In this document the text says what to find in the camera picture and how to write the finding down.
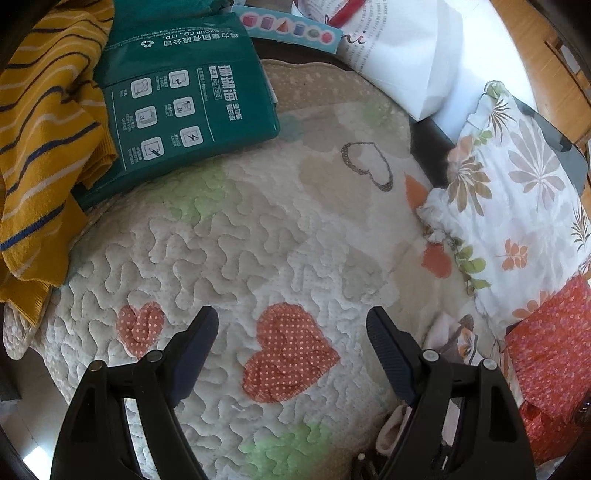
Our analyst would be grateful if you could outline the green printed package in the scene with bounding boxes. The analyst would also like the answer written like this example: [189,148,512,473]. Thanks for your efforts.
[73,1,280,209]

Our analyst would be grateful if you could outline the colourful shapes box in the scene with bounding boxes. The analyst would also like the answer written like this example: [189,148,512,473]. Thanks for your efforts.
[230,5,342,55]

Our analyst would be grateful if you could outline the quilted heart pattern bedspread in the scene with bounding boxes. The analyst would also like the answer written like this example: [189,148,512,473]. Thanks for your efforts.
[3,60,490,479]

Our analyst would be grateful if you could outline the white garment with grey band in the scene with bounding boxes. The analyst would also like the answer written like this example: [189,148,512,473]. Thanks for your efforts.
[367,307,484,459]

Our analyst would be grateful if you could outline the red floral patterned cloth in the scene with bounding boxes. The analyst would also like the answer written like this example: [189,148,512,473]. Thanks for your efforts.
[505,275,590,465]

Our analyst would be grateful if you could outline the white floral leaf pillow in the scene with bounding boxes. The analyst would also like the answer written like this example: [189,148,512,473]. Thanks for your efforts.
[417,81,590,338]

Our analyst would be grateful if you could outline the white paper bag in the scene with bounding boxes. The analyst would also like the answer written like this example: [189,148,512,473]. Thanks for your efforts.
[295,0,463,121]

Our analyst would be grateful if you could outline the yellow striped knit sweater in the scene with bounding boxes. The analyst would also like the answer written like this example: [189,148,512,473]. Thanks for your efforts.
[1,1,116,326]

